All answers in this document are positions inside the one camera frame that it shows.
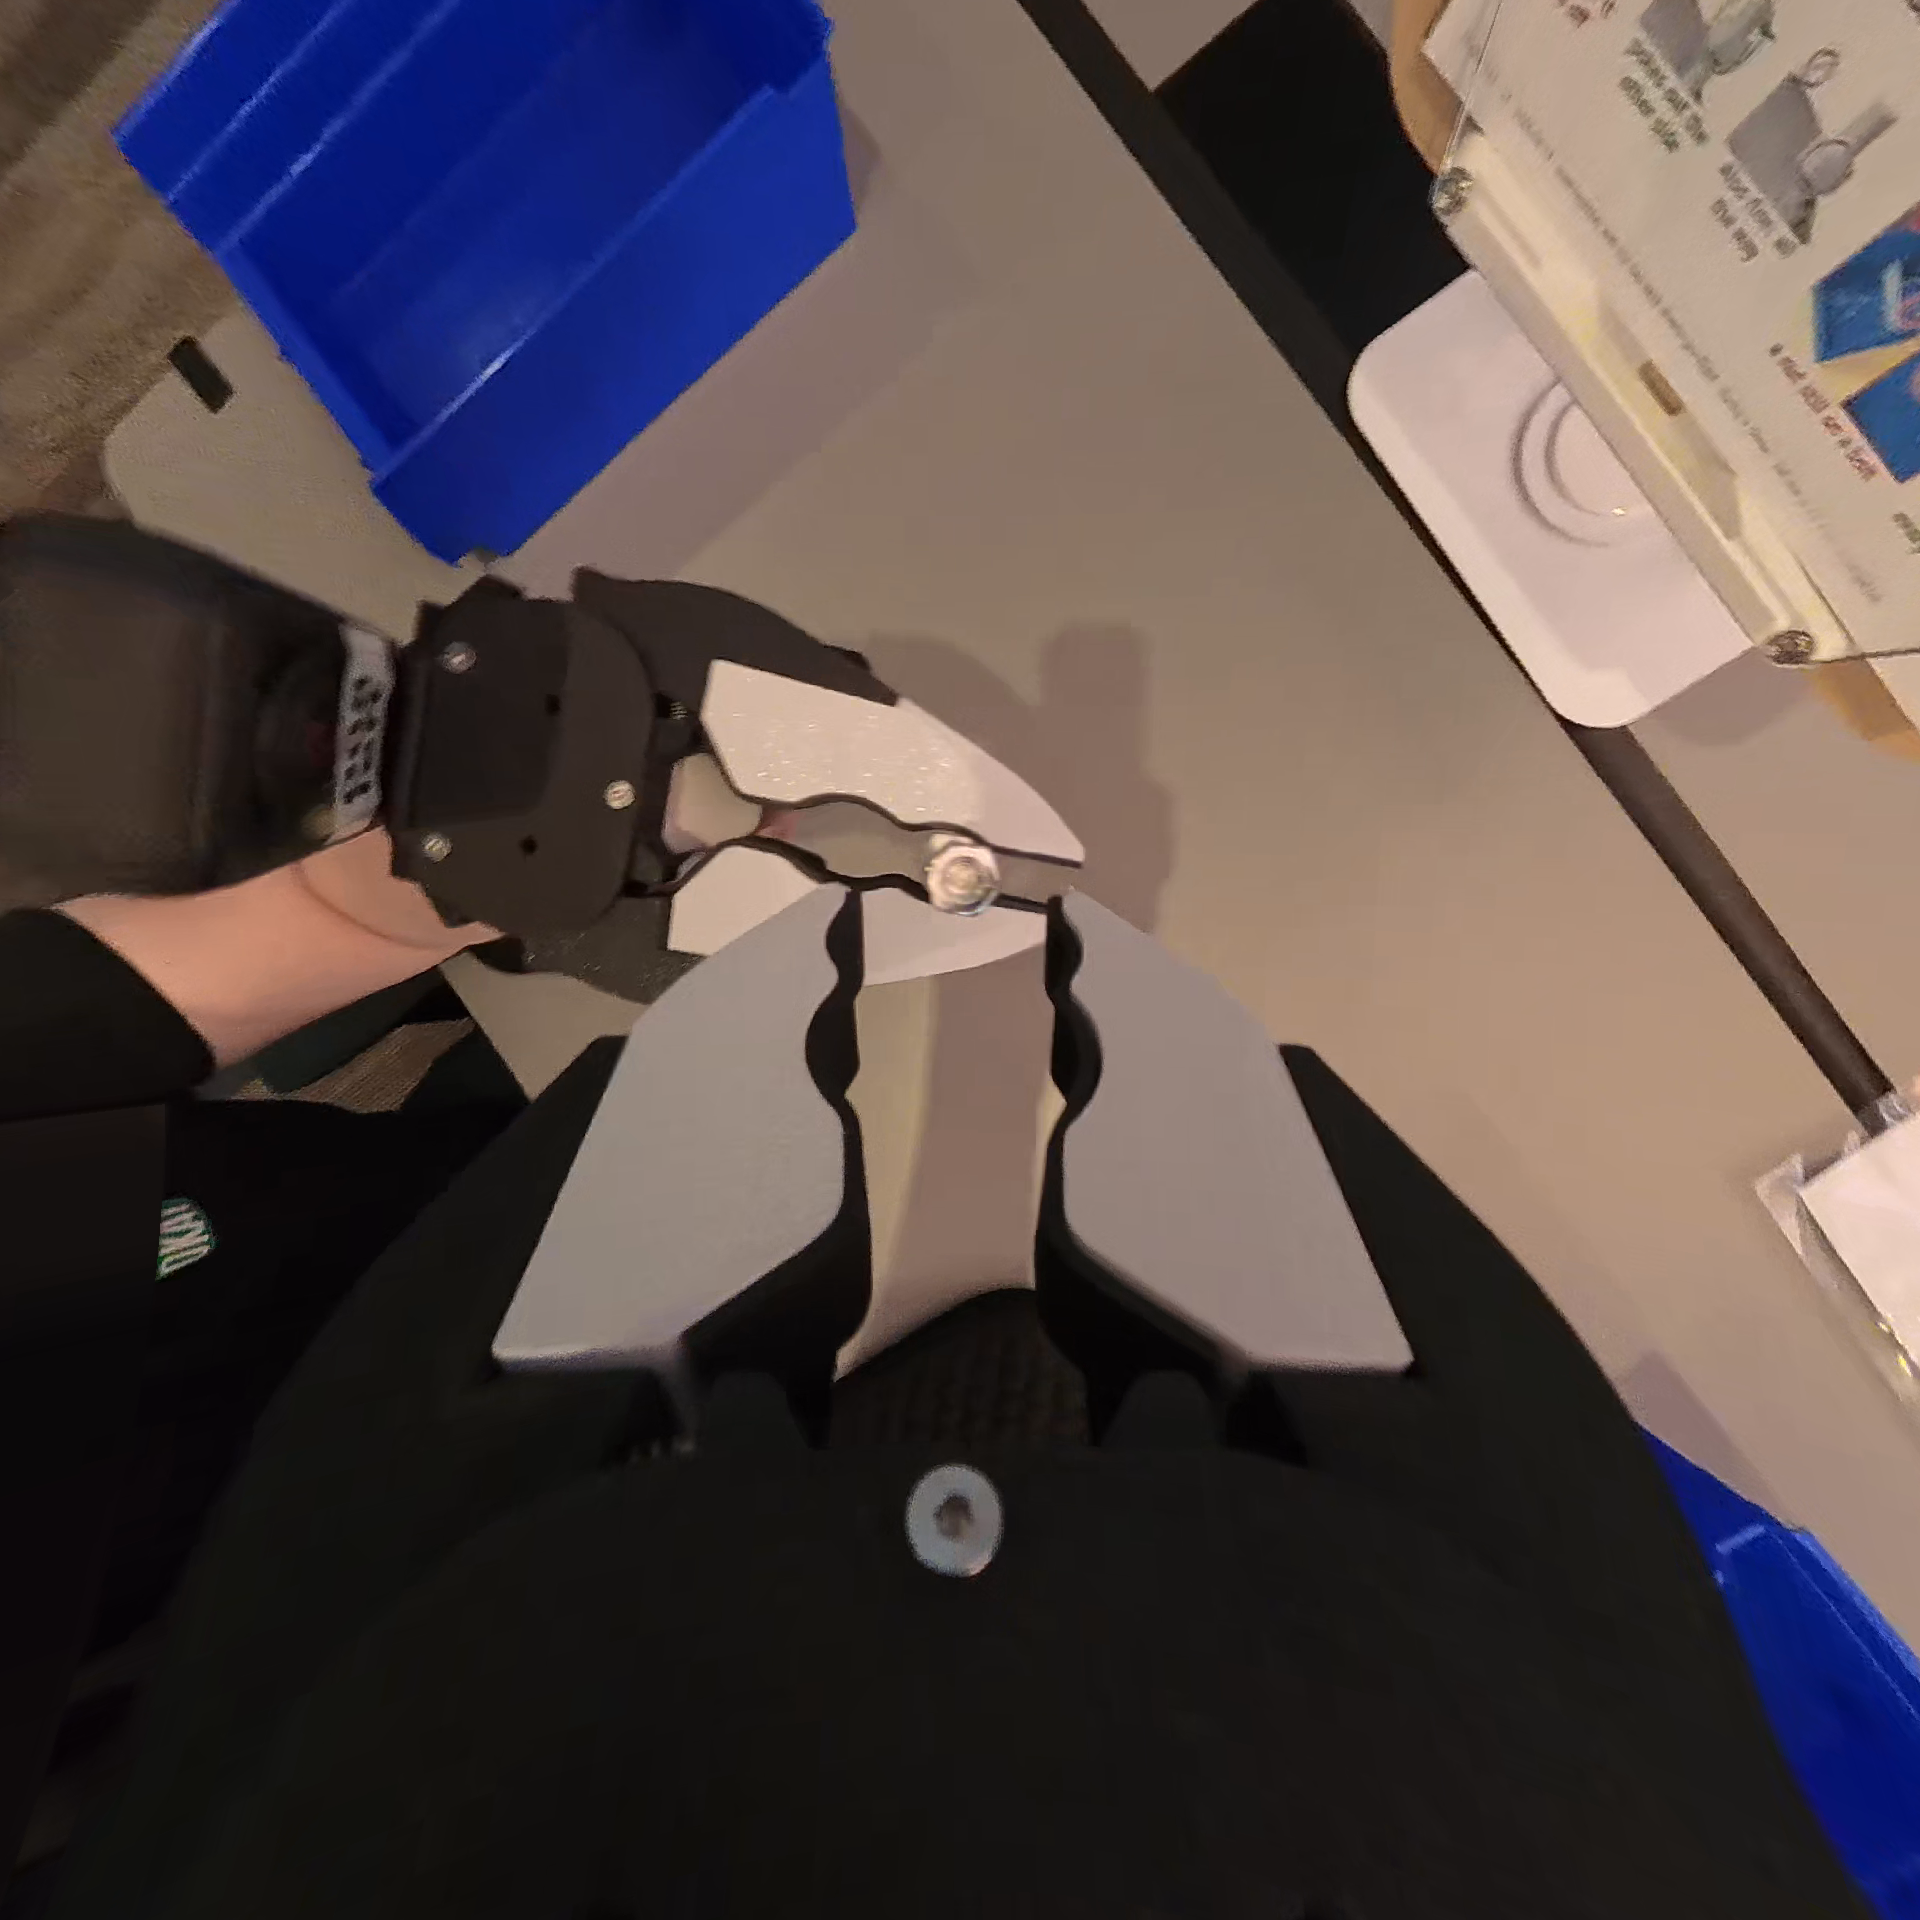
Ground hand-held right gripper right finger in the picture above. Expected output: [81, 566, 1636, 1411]
[1032, 889, 1418, 1379]

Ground printed paper sheet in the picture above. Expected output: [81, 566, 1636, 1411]
[1756, 1078, 1920, 1389]

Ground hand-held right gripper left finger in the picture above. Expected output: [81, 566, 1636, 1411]
[490, 881, 875, 1374]

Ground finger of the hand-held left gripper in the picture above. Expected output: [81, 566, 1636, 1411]
[661, 660, 1088, 873]
[668, 838, 1056, 988]

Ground black mesh chair armrest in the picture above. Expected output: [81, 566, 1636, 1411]
[840, 1289, 1088, 1449]

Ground blue divided plastic bin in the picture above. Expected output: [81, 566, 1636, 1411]
[1642, 1424, 1920, 1920]

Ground person's black clothing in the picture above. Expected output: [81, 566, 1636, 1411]
[0, 1035, 633, 1801]

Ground white sign base plate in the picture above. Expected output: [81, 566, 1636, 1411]
[1347, 277, 1758, 729]

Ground acrylic instruction sign holder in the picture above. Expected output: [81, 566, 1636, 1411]
[1387, 0, 1920, 758]

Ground person's left forearm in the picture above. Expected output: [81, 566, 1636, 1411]
[0, 885, 393, 1120]

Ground person's left hand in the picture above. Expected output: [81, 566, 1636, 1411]
[300, 856, 520, 969]

